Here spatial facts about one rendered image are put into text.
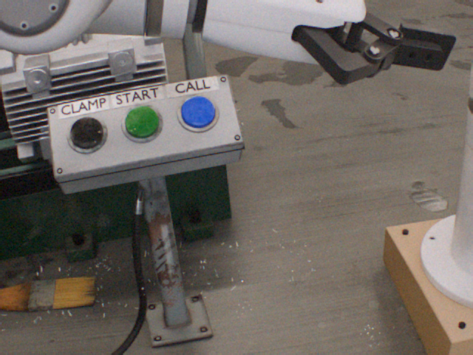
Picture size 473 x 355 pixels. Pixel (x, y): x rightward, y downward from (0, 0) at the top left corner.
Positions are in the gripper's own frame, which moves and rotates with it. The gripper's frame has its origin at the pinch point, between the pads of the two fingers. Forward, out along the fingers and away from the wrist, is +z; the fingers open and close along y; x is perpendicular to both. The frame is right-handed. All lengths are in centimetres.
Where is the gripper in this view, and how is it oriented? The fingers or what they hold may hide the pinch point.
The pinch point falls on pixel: (418, 7)
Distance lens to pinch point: 45.4
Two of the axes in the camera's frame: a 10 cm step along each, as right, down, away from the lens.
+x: 1.5, -6.0, -7.8
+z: 9.9, 0.6, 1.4
